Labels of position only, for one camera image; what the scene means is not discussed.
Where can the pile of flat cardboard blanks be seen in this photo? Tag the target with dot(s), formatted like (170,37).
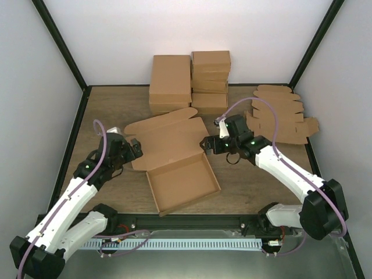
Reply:
(281,99)

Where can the top left stacked cardboard box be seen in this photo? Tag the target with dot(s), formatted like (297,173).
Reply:
(170,79)

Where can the large cardboard box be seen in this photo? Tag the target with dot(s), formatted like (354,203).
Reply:
(177,169)

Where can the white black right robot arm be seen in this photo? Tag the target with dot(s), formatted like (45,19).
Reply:
(322,209)

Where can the clear plastic sheet cover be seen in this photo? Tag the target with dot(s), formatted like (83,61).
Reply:
(301,257)

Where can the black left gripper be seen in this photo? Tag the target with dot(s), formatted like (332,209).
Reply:
(137,147)

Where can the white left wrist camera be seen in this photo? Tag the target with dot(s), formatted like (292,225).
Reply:
(115,130)

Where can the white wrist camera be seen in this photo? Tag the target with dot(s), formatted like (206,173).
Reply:
(221,125)
(115,130)

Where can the top right stacked cardboard box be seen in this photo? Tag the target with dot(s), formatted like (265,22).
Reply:
(210,61)

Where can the front right folded cardboard box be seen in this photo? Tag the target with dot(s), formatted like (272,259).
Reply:
(210,104)

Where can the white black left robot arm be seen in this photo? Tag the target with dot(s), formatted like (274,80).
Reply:
(44,251)

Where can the black aluminium front rail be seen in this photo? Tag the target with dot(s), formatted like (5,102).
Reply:
(154,222)

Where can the black right frame post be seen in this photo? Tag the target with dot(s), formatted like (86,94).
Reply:
(320,33)

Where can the black left frame post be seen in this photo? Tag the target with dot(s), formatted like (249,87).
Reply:
(59,41)

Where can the top flat cardboard blank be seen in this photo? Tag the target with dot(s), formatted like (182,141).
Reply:
(289,131)

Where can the black frame post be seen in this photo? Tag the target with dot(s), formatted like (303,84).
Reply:
(59,41)
(320,33)

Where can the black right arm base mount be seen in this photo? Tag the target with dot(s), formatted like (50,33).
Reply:
(258,225)

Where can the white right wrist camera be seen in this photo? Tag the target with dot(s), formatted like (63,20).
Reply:
(221,125)

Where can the light blue slotted cable duct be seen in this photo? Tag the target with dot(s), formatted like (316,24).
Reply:
(228,244)

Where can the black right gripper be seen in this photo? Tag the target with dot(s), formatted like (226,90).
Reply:
(208,140)

